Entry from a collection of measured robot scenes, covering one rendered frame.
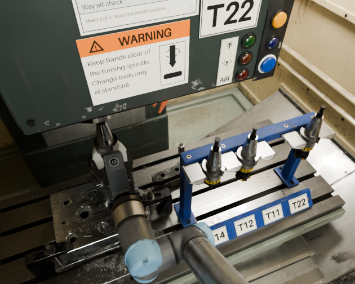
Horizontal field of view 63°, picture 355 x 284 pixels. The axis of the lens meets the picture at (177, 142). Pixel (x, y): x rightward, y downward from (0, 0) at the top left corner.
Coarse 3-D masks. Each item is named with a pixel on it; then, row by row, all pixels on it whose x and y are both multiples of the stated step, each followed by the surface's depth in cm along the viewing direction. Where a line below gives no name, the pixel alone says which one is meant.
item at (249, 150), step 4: (248, 136) 78; (256, 136) 78; (248, 140) 78; (252, 140) 77; (256, 140) 77; (244, 144) 80; (248, 144) 78; (252, 144) 78; (256, 144) 78; (244, 148) 80; (248, 148) 79; (252, 148) 78; (256, 148) 80; (244, 152) 80; (248, 152) 79; (252, 152) 79; (244, 156) 81; (248, 156) 80; (252, 156) 80
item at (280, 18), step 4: (280, 12) 45; (284, 12) 45; (276, 16) 45; (280, 16) 45; (284, 16) 45; (276, 20) 45; (280, 20) 45; (284, 20) 46; (272, 24) 46; (276, 24) 46; (280, 24) 46
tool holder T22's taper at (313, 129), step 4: (316, 116) 83; (312, 120) 84; (316, 120) 83; (320, 120) 83; (308, 124) 86; (312, 124) 84; (316, 124) 84; (320, 124) 84; (304, 128) 88; (308, 128) 86; (312, 128) 85; (316, 128) 85; (320, 128) 85; (304, 132) 88; (308, 132) 86; (312, 132) 86; (316, 132) 85; (308, 136) 87; (312, 136) 86; (316, 136) 87
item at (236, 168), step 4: (224, 152) 84; (228, 152) 84; (232, 152) 84; (224, 156) 83; (228, 156) 83; (232, 156) 83; (236, 156) 83; (224, 160) 82; (228, 160) 82; (232, 160) 82; (236, 160) 82; (228, 164) 81; (232, 164) 81; (236, 164) 81; (240, 164) 81; (228, 168) 80; (232, 168) 80; (236, 168) 80; (240, 168) 80
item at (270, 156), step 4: (260, 140) 87; (264, 140) 87; (260, 144) 86; (264, 144) 86; (268, 144) 86; (260, 148) 85; (264, 148) 85; (268, 148) 85; (260, 152) 84; (264, 152) 84; (268, 152) 84; (272, 152) 84; (260, 156) 83; (264, 156) 83; (268, 156) 83; (272, 156) 83; (268, 160) 83
